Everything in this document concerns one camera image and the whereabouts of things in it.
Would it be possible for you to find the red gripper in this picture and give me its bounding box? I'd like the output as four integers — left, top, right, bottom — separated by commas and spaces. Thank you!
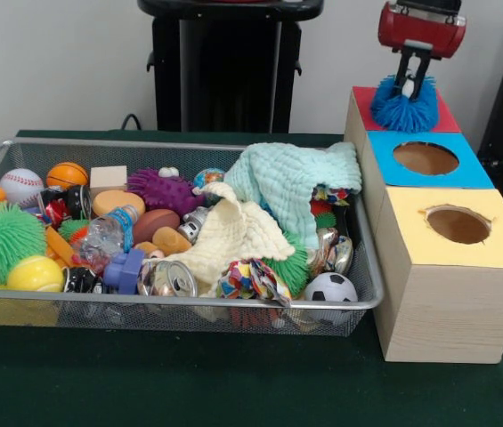
377, 1, 468, 99

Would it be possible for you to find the blue fuzzy ball with eyes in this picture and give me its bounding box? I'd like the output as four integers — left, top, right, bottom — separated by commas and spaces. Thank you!
369, 74, 439, 133

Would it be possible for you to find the mint green waffle cloth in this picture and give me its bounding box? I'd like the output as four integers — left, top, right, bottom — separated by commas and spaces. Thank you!
223, 141, 362, 248

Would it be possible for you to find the wooden box with three holes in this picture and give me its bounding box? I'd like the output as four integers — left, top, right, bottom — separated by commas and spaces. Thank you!
342, 85, 503, 365

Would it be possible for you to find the black and white soccer ball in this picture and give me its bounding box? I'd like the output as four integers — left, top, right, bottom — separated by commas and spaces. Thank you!
304, 271, 359, 303

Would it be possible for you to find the cream waffle cloth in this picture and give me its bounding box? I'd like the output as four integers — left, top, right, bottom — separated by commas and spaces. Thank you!
161, 181, 296, 299

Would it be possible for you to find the purple fuzzy toy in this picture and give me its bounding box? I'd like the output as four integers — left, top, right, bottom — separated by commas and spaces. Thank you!
126, 167, 206, 217

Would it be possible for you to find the brown toy football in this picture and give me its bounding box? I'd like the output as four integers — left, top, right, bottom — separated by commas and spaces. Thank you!
133, 208, 182, 245

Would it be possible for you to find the crushed clear plastic bottle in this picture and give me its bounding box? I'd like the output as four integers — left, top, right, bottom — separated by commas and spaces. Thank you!
71, 205, 142, 263

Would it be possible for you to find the orange basketball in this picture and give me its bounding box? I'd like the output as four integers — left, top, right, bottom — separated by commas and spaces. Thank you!
45, 161, 90, 190

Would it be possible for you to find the dark green table cloth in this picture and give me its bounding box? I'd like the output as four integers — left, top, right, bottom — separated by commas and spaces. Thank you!
0, 128, 503, 427

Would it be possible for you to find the white baseball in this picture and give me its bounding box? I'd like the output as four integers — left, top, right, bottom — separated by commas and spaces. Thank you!
0, 168, 45, 208

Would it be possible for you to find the yellow tennis ball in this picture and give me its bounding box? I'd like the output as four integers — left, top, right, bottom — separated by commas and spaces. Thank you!
5, 255, 65, 294

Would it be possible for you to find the green fuzzy ball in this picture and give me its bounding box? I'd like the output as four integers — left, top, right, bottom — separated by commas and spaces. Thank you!
0, 202, 47, 285

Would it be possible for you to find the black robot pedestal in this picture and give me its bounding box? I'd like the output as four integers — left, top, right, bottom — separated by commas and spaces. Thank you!
137, 0, 326, 133

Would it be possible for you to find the silver wire mesh bin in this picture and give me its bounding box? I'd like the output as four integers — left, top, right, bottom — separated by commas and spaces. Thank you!
0, 137, 385, 338

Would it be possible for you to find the black cable loop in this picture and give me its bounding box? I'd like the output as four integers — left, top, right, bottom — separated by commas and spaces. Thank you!
120, 113, 146, 131

